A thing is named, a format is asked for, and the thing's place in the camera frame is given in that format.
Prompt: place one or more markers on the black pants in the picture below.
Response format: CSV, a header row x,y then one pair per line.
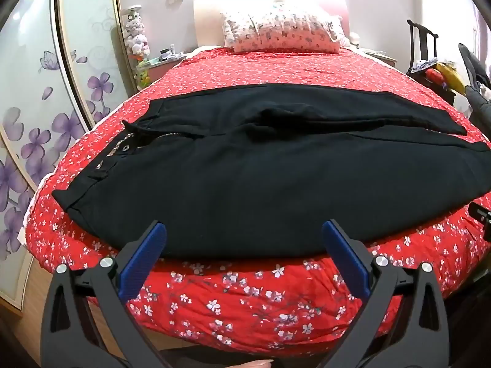
x,y
245,176

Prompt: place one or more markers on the stack of plush toys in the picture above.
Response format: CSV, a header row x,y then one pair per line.
x,y
136,32

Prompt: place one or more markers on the wardrobe door with purple flowers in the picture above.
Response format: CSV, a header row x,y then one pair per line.
x,y
42,115

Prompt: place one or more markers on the yellow plush toy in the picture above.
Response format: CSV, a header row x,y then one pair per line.
x,y
450,76

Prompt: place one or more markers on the red floral bedspread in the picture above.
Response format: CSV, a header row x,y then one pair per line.
x,y
249,306

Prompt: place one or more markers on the bedside table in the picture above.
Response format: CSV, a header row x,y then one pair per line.
x,y
161,61

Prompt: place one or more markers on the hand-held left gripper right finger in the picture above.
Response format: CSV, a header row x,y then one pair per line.
x,y
345,260

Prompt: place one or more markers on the person's left hand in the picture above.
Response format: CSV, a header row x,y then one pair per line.
x,y
261,363

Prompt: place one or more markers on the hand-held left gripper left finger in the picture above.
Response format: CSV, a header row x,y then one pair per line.
x,y
142,260

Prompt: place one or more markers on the red plush toy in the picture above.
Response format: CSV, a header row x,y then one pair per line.
x,y
433,76

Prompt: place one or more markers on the black wooden chair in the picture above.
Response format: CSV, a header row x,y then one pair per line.
x,y
420,51

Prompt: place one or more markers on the white floral pillow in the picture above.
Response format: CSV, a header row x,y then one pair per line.
x,y
284,30

